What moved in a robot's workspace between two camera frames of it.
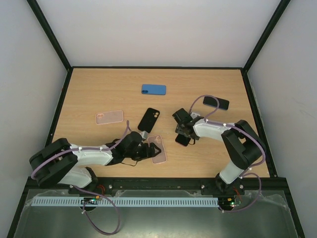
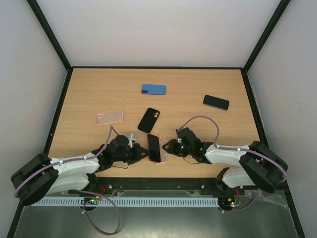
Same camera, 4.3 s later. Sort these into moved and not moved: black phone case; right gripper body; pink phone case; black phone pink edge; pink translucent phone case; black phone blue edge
Moved: right gripper body; black phone pink edge
Not moved: pink phone case; black phone blue edge; pink translucent phone case; black phone case
